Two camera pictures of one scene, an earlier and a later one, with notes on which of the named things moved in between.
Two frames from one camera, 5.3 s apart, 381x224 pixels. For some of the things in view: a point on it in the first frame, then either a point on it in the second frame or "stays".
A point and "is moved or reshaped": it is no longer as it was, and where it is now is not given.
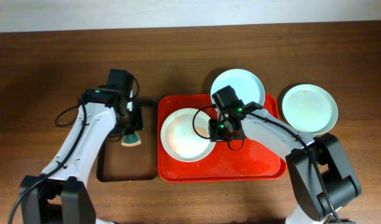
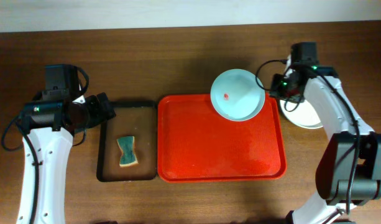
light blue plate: (248, 87) stays
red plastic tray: (229, 160) stays
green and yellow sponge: (131, 140) is moved or reshaped
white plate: (184, 135) to (304, 114)
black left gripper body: (135, 121) to (100, 109)
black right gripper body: (215, 130) to (277, 86)
